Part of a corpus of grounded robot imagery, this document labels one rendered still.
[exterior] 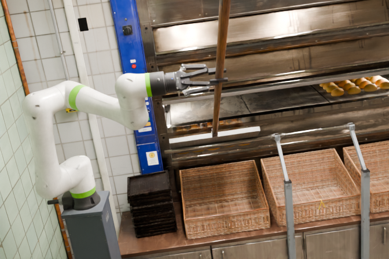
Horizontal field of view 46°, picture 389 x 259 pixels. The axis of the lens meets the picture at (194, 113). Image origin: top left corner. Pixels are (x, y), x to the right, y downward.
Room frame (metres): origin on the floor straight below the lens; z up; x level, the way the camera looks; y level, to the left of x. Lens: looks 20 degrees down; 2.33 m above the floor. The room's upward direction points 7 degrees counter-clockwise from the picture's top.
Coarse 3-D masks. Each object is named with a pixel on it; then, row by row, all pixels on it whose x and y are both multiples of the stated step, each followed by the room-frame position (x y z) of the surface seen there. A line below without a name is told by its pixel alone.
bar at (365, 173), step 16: (320, 128) 2.65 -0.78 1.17; (336, 128) 2.64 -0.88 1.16; (352, 128) 2.64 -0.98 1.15; (208, 144) 2.63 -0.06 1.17; (224, 144) 2.63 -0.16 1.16; (368, 176) 2.42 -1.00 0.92; (288, 192) 2.41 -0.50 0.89; (368, 192) 2.42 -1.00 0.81; (288, 208) 2.41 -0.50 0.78; (368, 208) 2.42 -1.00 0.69; (288, 224) 2.41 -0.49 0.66; (368, 224) 2.42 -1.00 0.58; (288, 240) 2.42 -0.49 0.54; (368, 240) 2.42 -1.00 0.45; (288, 256) 2.45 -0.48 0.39; (368, 256) 2.42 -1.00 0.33
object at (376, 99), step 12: (384, 96) 3.06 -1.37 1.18; (288, 108) 3.07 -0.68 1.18; (300, 108) 3.04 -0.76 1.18; (312, 108) 3.02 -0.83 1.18; (324, 108) 3.02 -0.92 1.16; (336, 108) 3.02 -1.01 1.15; (204, 120) 3.05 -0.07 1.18; (228, 120) 3.00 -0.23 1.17; (240, 120) 3.01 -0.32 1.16; (252, 120) 3.01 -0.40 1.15; (168, 132) 3.00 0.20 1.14
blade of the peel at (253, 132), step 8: (248, 128) 2.53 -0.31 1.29; (256, 128) 2.53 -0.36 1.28; (192, 136) 2.53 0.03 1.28; (200, 136) 2.52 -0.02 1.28; (208, 136) 2.52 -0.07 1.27; (216, 136) 2.52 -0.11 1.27; (224, 136) 2.54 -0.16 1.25; (232, 136) 2.57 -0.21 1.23; (240, 136) 2.60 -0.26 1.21; (248, 136) 2.63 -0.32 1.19; (176, 144) 2.55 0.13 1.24; (184, 144) 2.58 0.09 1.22; (192, 144) 2.61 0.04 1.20; (200, 144) 2.64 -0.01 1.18; (240, 144) 2.80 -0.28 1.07; (184, 152) 2.79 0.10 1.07
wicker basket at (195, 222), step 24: (192, 168) 2.97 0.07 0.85; (216, 168) 2.96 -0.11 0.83; (240, 168) 2.96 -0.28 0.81; (192, 192) 2.92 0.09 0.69; (216, 192) 2.92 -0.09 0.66; (264, 192) 2.66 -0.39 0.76; (192, 216) 2.76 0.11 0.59; (216, 216) 2.51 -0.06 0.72; (240, 216) 2.51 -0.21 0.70; (264, 216) 2.51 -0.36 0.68
